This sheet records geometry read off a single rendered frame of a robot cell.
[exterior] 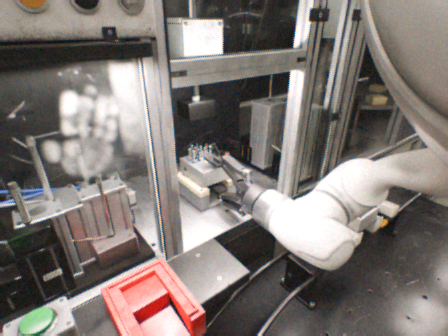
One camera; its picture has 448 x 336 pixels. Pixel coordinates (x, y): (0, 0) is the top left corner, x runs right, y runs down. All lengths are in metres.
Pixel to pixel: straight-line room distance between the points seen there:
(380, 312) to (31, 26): 0.98
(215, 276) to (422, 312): 0.62
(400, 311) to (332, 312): 0.19
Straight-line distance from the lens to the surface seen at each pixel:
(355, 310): 0.95
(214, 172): 0.79
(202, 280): 0.64
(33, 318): 0.50
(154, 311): 0.59
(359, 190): 0.62
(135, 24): 0.48
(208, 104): 0.79
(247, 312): 0.88
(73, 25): 0.45
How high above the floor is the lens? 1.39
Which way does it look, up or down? 28 degrees down
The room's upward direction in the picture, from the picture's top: straight up
